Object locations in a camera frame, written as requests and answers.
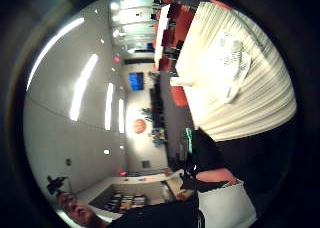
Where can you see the clear crumpled plastic bag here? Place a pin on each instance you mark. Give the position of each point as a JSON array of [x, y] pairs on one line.
[[231, 66]]

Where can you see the pink flat object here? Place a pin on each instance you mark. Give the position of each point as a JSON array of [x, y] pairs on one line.
[[216, 175]]

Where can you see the long ceiling light strip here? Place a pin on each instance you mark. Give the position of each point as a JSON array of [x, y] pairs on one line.
[[83, 84], [108, 106], [55, 41]]

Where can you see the long white table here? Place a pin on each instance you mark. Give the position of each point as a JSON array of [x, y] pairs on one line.
[[161, 31]]

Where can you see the small red ceiling light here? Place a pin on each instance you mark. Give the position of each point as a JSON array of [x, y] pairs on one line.
[[116, 59]]

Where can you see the blue wall screen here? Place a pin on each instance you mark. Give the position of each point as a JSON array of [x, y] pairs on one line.
[[136, 81]]

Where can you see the red chair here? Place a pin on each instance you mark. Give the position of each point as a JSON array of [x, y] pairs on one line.
[[178, 96], [164, 63], [181, 23]]

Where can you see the black camera on tripod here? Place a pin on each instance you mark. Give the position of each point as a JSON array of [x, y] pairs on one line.
[[56, 184]]

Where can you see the green potted plant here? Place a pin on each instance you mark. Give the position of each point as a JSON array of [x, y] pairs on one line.
[[147, 114]]

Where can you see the white box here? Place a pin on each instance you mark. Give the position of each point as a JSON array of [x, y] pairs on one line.
[[226, 204]]

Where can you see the orange round wall decoration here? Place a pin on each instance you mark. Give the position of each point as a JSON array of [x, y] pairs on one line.
[[139, 126]]

